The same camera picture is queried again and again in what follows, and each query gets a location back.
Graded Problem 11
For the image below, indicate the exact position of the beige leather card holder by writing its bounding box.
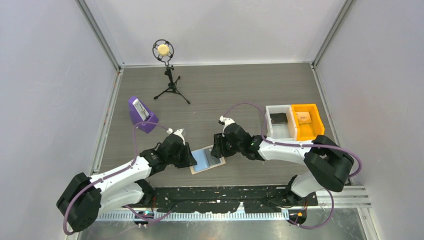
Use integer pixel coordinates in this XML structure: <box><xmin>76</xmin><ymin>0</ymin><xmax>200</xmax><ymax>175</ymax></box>
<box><xmin>190</xmin><ymin>145</ymin><xmax>226</xmax><ymax>175</ymax></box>

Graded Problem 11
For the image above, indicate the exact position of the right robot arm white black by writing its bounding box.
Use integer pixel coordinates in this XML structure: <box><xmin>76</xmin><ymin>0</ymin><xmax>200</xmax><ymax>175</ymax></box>
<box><xmin>211</xmin><ymin>123</ymin><xmax>354</xmax><ymax>205</ymax></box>

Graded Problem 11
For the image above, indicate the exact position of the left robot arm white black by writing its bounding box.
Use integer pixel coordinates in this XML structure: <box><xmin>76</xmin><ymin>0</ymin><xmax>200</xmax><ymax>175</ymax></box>
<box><xmin>56</xmin><ymin>133</ymin><xmax>197</xmax><ymax>232</ymax></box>

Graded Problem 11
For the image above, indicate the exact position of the black block in white bin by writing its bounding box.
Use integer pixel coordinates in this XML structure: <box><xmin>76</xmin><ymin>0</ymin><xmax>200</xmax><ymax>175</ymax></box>
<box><xmin>269</xmin><ymin>112</ymin><xmax>288</xmax><ymax>125</ymax></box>

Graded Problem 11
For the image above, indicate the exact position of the purple metronome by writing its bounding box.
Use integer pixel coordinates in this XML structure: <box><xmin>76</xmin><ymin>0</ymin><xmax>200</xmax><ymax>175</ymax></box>
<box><xmin>127</xmin><ymin>96</ymin><xmax>159</xmax><ymax>125</ymax></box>

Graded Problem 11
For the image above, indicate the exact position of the white plastic bin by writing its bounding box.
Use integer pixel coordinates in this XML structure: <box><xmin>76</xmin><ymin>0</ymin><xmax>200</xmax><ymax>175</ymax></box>
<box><xmin>265</xmin><ymin>104</ymin><xmax>298</xmax><ymax>141</ymax></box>

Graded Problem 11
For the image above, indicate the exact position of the orange plastic bin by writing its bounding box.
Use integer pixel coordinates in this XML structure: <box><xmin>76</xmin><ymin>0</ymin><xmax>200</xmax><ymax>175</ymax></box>
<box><xmin>291</xmin><ymin>103</ymin><xmax>325</xmax><ymax>141</ymax></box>

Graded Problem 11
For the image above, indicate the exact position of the black microphone on tripod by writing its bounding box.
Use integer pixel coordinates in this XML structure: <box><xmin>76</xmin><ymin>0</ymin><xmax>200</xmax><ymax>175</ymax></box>
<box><xmin>152</xmin><ymin>39</ymin><xmax>191</xmax><ymax>105</ymax></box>

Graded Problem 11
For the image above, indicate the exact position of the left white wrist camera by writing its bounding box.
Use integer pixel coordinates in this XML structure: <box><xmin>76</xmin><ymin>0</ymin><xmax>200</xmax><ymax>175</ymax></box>
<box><xmin>173</xmin><ymin>128</ymin><xmax>186</xmax><ymax>145</ymax></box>

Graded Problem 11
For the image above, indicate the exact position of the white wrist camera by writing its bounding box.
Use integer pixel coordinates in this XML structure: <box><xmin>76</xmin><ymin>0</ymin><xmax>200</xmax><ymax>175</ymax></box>
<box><xmin>218</xmin><ymin>115</ymin><xmax>236</xmax><ymax>137</ymax></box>
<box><xmin>173</xmin><ymin>128</ymin><xmax>186</xmax><ymax>145</ymax></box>

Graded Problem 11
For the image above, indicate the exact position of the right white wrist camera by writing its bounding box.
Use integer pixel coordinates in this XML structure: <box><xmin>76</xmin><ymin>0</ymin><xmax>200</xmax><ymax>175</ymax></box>
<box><xmin>218</xmin><ymin>115</ymin><xmax>236</xmax><ymax>137</ymax></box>

